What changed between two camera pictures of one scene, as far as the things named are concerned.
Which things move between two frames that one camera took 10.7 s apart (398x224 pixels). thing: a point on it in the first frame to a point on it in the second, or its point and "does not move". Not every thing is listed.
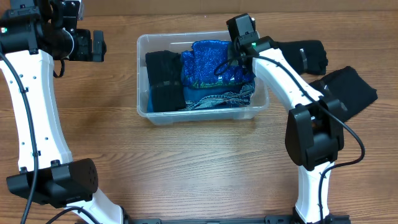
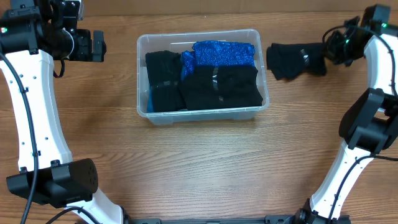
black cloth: [309, 56] does not move
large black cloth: [347, 86] to [216, 86]
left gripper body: [97, 45] does not move
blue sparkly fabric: [199, 64] does not move
